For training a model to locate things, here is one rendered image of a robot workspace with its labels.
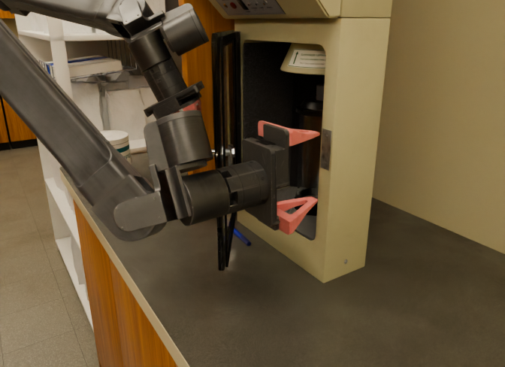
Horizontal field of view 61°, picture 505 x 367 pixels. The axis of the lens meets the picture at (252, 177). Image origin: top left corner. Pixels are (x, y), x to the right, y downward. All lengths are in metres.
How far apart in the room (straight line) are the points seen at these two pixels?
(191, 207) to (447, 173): 0.77
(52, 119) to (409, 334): 0.60
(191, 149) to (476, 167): 0.75
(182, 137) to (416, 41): 0.78
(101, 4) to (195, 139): 0.41
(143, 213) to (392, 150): 0.85
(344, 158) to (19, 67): 0.50
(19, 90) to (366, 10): 0.51
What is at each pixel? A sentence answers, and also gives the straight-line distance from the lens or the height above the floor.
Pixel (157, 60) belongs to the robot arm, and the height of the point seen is 1.35.
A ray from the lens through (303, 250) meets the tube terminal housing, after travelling 0.86.
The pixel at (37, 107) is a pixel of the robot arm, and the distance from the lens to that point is 0.54.
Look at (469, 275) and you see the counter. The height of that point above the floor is 0.94.
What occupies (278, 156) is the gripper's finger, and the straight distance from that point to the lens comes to 0.51.
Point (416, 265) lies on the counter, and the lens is 0.94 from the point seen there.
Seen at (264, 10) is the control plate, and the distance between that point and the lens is 0.79.
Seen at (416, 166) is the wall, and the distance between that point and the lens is 1.17.
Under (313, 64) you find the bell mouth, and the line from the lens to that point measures 0.79.
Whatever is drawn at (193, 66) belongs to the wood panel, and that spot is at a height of 1.31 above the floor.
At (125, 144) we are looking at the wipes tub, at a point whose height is 1.07.
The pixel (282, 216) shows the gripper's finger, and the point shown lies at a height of 1.16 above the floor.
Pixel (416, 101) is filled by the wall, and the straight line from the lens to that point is 1.15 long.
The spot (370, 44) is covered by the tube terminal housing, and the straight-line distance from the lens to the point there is 0.75.
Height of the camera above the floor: 1.40
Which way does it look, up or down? 20 degrees down
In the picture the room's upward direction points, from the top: straight up
